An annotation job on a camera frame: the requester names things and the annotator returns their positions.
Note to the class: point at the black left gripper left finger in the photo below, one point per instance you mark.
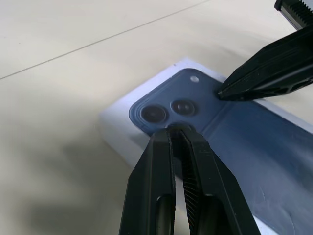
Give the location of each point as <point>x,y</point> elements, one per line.
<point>151,183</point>

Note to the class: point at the dark blue smartphone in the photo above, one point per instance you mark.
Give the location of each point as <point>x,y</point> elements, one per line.
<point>244,147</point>

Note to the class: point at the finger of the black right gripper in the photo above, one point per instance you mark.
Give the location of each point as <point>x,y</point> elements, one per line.
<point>274,71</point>
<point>298,12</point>

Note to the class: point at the white phone box base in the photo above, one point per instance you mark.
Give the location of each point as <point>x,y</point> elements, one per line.
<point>117,120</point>

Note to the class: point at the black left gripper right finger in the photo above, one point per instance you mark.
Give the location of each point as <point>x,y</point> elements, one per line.
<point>215,191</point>

